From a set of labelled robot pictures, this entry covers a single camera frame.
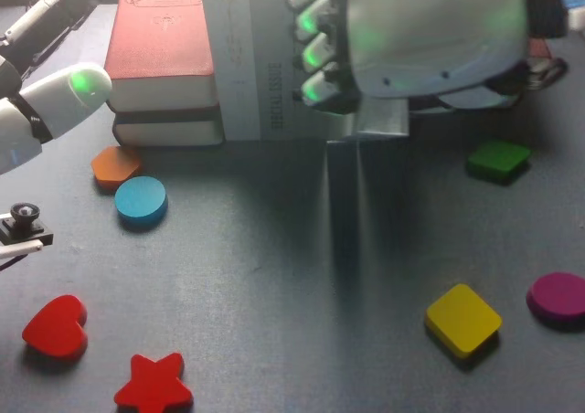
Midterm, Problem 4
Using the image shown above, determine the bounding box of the grey table cloth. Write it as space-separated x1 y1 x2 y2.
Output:
0 1 585 413

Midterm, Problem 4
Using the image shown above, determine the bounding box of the purple disc block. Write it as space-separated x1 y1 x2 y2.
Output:
525 271 585 330

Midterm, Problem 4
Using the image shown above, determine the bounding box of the dark red book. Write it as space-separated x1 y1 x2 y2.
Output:
526 36 568 61

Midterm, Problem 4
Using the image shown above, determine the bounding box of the red star block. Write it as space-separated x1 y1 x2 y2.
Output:
112 352 195 413

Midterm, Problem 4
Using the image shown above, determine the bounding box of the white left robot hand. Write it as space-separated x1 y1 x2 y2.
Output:
283 0 570 115

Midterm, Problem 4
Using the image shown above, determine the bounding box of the red hardcover book gold emblem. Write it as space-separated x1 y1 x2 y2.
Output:
103 0 218 112

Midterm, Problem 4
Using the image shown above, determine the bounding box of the green block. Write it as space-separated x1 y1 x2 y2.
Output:
465 138 534 184

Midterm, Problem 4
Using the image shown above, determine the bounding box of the blue disc block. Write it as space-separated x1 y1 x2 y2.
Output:
113 175 169 229

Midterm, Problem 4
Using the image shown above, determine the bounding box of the orange hexagon block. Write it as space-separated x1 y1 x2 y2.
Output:
90 145 144 193

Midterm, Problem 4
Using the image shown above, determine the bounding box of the yellow square block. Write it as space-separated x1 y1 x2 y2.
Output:
424 283 504 361

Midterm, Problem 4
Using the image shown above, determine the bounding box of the dark-covered book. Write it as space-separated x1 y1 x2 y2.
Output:
112 104 227 148

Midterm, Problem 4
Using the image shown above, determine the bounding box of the red heart block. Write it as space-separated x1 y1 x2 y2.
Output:
21 293 90 360

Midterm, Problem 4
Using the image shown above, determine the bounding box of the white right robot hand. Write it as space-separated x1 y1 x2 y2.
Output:
0 62 113 176

